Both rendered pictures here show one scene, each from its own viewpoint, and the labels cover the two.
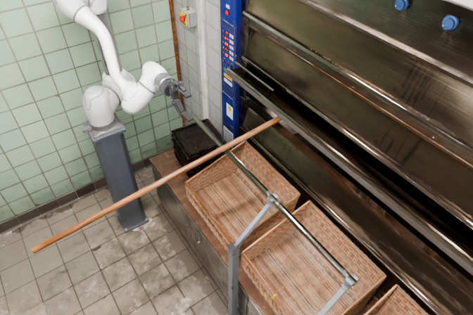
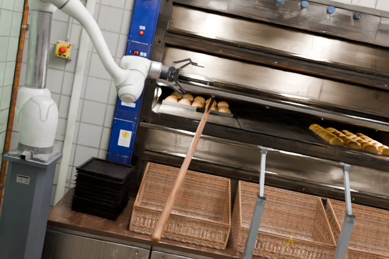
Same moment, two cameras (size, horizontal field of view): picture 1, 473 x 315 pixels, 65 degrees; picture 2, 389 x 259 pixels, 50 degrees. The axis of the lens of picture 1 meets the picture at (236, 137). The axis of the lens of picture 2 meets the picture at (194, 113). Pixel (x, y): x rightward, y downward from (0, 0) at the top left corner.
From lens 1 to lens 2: 2.19 m
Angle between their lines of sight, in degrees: 59
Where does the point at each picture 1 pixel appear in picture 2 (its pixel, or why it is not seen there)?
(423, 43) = (318, 23)
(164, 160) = (62, 215)
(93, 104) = (51, 112)
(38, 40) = not seen: outside the picture
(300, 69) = (224, 65)
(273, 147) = not seen: hidden behind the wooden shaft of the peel
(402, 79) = (310, 45)
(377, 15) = (288, 13)
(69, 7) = not seen: outside the picture
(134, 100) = (139, 84)
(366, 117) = (286, 80)
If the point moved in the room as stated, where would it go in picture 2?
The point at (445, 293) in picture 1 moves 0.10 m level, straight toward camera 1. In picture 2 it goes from (356, 178) to (363, 183)
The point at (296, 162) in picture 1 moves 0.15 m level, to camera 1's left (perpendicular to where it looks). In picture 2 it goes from (220, 151) to (207, 153)
